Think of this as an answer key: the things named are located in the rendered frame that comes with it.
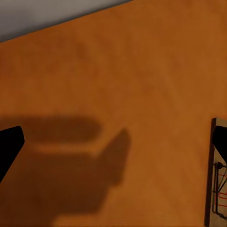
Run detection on mousetrap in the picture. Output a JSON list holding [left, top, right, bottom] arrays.
[[205, 118, 227, 227]]

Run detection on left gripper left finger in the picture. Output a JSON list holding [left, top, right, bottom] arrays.
[[0, 126, 25, 183]]

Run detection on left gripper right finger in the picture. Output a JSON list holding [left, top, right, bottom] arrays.
[[212, 126, 227, 163]]

